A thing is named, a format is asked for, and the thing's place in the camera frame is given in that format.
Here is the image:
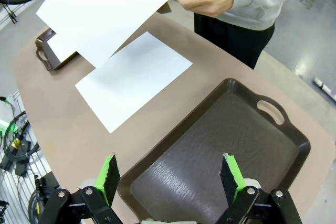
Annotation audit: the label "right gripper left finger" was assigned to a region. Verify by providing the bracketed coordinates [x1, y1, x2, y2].
[39, 152, 124, 224]

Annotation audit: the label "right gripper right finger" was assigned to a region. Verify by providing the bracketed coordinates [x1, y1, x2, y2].
[216, 152, 302, 224]

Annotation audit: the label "white A4 paper sheet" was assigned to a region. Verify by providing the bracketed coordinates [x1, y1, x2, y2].
[75, 31, 194, 134]
[36, 0, 197, 69]
[46, 31, 79, 63]

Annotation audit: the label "small black box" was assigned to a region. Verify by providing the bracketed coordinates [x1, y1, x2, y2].
[38, 170, 60, 192]

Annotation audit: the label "black power adapter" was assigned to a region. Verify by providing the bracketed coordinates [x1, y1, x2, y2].
[15, 160, 32, 177]

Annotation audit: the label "white slotted robot platform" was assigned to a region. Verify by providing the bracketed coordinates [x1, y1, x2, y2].
[0, 90, 61, 224]

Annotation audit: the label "white rectangular bar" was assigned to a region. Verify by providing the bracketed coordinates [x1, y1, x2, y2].
[312, 77, 336, 101]

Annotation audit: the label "person's black trousers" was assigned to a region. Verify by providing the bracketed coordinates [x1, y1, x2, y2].
[194, 13, 276, 70]

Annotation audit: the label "grey zip hoodie torso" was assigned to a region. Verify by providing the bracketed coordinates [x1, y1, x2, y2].
[215, 0, 292, 31]

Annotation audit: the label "brown plastic tray with handles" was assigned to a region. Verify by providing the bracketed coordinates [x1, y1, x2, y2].
[117, 78, 312, 224]
[35, 27, 79, 72]

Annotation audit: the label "black cable bundle with connector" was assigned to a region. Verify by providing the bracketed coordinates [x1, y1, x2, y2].
[0, 112, 40, 171]

